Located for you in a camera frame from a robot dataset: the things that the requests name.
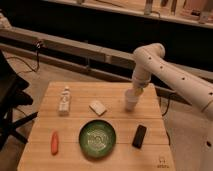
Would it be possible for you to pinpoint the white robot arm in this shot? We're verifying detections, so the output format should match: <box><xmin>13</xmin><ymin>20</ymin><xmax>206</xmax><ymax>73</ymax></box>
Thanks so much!
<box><xmin>132</xmin><ymin>43</ymin><xmax>213</xmax><ymax>171</ymax></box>

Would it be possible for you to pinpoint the white plastic cup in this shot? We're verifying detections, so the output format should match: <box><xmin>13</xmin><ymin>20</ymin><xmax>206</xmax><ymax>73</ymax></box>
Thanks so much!
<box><xmin>125</xmin><ymin>89</ymin><xmax>139</xmax><ymax>111</ymax></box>

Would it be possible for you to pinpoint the black phone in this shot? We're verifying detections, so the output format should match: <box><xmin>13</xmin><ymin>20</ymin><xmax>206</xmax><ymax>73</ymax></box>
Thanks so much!
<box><xmin>132</xmin><ymin>125</ymin><xmax>147</xmax><ymax>149</ymax></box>

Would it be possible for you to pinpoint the white sponge block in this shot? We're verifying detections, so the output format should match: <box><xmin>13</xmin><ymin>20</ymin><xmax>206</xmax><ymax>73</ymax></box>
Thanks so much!
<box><xmin>89</xmin><ymin>100</ymin><xmax>107</xmax><ymax>116</ymax></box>

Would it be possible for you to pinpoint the green round bowl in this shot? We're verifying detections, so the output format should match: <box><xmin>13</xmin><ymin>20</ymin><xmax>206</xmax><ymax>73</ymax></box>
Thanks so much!
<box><xmin>79</xmin><ymin>120</ymin><xmax>116</xmax><ymax>159</ymax></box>

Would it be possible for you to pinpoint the white tube bottle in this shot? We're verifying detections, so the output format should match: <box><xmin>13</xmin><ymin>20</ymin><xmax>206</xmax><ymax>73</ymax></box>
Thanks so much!
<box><xmin>58</xmin><ymin>86</ymin><xmax>71</xmax><ymax>116</ymax></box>

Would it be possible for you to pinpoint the orange carrot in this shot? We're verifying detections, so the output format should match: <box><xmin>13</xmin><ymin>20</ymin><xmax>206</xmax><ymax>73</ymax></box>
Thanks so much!
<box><xmin>51</xmin><ymin>131</ymin><xmax>59</xmax><ymax>155</ymax></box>

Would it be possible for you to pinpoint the black office chair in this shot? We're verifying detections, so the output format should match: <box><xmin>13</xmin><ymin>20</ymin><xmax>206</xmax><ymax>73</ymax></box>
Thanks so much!
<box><xmin>0</xmin><ymin>50</ymin><xmax>37</xmax><ymax>151</ymax></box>

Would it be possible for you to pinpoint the black cable behind table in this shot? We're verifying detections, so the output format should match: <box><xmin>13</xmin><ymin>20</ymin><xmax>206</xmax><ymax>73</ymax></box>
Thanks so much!
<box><xmin>159</xmin><ymin>92</ymin><xmax>178</xmax><ymax>118</ymax></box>

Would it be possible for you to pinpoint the black cable on floor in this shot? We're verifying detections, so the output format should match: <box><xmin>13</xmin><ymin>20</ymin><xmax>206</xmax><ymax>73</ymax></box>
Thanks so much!
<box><xmin>4</xmin><ymin>39</ymin><xmax>45</xmax><ymax>75</ymax></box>

